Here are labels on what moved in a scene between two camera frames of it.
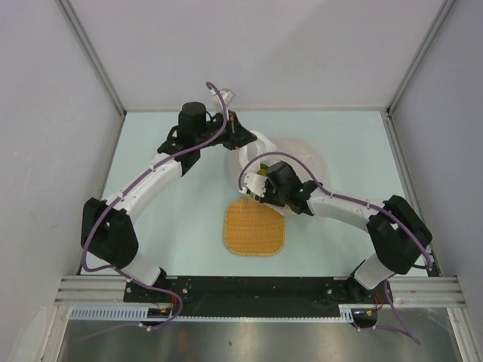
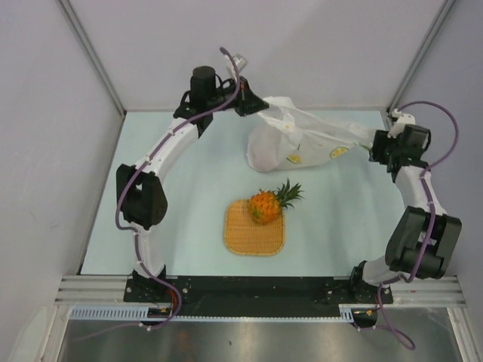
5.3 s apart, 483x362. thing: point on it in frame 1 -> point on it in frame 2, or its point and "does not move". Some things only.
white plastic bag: (312, 166) -> (285, 136)
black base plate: (250, 296) does not move
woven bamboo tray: (253, 228) does not move
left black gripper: (236, 135) -> (247, 103)
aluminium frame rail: (111, 289) does not move
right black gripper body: (273, 195) -> (383, 148)
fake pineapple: (263, 170) -> (266, 207)
